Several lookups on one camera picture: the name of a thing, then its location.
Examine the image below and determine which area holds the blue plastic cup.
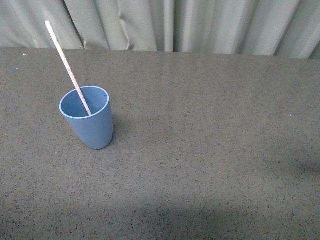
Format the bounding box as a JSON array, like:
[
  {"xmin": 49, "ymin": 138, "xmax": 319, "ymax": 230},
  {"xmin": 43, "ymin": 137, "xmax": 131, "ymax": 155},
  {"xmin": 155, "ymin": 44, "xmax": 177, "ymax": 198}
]
[{"xmin": 59, "ymin": 86, "xmax": 113, "ymax": 150}]

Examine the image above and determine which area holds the grey-green curtain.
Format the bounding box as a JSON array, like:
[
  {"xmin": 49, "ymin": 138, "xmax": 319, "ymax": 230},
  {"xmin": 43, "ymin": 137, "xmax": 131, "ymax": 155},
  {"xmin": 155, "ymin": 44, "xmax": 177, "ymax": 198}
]
[{"xmin": 0, "ymin": 0, "xmax": 320, "ymax": 59}]

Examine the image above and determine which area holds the beige speckled chopstick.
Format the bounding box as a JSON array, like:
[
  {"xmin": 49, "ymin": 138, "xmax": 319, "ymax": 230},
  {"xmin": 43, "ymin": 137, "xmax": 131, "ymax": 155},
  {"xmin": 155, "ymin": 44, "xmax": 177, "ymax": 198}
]
[{"xmin": 44, "ymin": 20, "xmax": 92, "ymax": 116}]

